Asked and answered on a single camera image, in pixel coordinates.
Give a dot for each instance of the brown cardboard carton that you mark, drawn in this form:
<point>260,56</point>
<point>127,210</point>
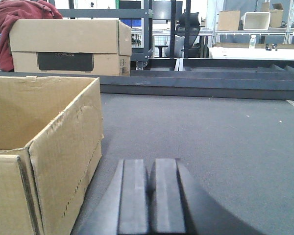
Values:
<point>50,145</point>

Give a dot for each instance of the black office chair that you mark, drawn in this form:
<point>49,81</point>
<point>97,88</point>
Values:
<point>185,35</point>

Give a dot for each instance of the large brown box black label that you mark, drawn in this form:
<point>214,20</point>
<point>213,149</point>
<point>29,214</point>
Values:
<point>99,46</point>

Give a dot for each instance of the dark grey conveyor belt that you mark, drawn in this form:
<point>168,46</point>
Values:
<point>240,150</point>

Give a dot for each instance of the red cloth garment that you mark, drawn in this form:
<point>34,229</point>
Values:
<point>13,10</point>

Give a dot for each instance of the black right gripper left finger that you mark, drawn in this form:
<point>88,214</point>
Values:
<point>118,205</point>

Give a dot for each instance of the white table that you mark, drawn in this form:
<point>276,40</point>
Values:
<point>251,54</point>

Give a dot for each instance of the white plastic tub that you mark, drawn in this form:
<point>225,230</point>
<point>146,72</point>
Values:
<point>256,21</point>

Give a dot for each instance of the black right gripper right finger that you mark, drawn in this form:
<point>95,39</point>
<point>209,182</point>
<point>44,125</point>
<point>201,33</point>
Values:
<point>181,206</point>

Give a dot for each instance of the small brown box on shelf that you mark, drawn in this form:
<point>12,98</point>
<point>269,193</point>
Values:
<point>229,20</point>

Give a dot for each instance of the dark conveyor side frame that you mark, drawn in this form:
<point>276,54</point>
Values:
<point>267,85</point>

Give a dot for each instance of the dark metal rack frame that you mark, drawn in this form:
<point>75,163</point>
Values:
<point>139,15</point>

